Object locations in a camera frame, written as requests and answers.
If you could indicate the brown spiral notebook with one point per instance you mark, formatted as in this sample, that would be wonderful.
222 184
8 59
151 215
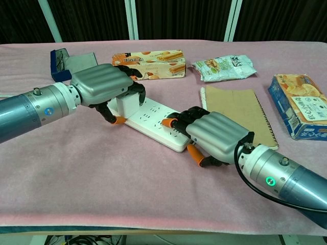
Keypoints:
235 102

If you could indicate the white power strip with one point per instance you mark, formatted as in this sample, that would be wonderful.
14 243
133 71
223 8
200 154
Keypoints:
153 114

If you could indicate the dark pleated curtain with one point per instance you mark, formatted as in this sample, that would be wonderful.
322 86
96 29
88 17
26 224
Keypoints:
178 18

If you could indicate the white plug adapter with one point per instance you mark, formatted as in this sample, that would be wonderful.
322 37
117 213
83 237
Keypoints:
127 106

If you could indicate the upright white frame post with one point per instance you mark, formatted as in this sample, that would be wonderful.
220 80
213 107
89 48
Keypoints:
131 18

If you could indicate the blue potato chip box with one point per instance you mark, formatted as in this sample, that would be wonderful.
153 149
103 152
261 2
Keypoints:
293 102

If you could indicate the wide white frame post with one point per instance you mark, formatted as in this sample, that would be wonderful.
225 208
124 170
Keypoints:
233 18

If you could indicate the open blue grey case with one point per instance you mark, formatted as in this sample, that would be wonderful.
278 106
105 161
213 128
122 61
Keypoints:
60 63

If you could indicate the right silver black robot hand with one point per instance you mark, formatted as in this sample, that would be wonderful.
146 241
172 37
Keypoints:
217 132

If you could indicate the orange egg roll box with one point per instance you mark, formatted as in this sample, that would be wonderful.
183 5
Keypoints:
166 63

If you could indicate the pink tablecloth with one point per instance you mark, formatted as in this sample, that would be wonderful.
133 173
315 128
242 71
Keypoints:
102 178

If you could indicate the slanted white frame post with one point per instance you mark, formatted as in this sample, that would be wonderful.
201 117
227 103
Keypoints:
51 23

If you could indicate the green white snack bag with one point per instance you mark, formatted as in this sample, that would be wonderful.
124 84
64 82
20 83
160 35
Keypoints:
224 67

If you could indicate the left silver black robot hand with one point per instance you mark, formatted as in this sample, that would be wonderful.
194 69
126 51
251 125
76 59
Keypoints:
102 79

